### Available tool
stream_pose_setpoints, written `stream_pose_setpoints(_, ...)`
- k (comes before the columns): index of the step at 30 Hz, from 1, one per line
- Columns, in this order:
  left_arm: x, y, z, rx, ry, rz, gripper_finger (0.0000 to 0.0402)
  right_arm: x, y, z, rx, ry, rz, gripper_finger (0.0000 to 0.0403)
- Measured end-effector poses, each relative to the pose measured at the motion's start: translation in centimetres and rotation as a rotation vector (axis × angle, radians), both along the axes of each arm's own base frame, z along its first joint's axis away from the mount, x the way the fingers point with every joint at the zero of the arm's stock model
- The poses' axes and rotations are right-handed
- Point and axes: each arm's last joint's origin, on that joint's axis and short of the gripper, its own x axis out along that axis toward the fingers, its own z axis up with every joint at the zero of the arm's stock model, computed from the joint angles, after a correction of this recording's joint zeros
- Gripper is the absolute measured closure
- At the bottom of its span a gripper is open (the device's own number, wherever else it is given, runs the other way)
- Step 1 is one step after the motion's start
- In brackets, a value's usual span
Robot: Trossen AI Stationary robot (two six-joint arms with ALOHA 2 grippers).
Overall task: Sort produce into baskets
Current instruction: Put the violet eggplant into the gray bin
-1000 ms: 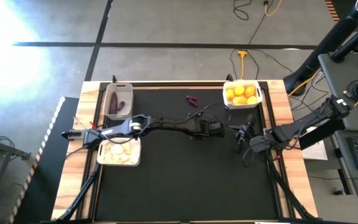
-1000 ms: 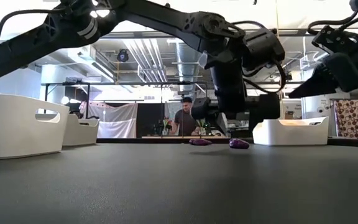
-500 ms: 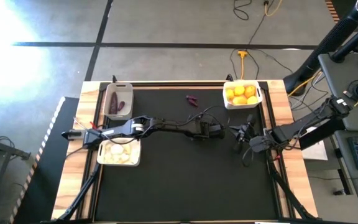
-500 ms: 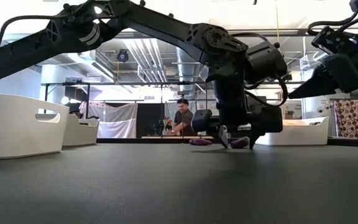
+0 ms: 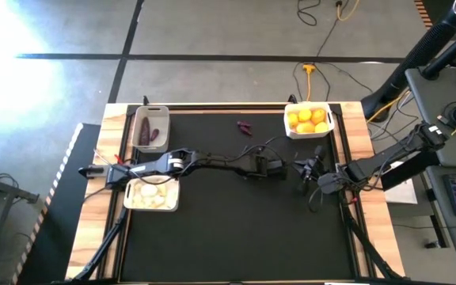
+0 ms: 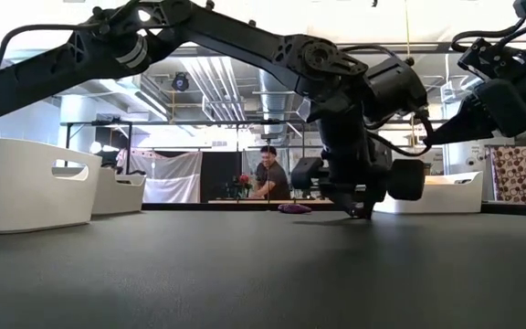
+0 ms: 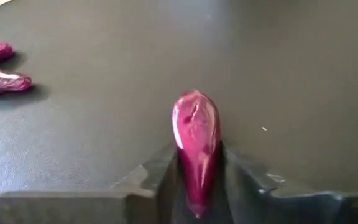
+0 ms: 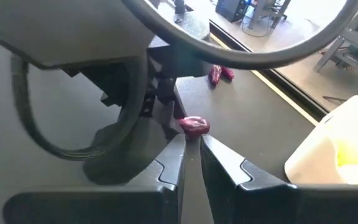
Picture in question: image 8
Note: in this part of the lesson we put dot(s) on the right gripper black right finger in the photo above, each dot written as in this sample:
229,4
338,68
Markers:
259,205

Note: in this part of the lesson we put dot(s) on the black table edge rail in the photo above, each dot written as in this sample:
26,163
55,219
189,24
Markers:
294,90

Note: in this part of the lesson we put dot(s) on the grey metal table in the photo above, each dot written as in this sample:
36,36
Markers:
353,37
259,12

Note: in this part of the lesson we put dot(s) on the person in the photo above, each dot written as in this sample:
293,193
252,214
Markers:
179,6

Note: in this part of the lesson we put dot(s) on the white plastic basket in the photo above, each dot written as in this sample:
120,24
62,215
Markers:
322,149

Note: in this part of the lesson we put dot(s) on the black computer tower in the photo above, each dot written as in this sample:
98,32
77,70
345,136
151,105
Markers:
230,7

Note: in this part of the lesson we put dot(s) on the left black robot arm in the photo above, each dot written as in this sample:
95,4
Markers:
57,28

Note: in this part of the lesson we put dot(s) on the dark purple pouch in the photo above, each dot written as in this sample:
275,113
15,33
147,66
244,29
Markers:
215,74

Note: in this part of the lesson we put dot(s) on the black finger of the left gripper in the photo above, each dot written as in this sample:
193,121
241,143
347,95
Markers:
172,105

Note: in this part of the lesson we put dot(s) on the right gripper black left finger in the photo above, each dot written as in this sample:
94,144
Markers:
104,205

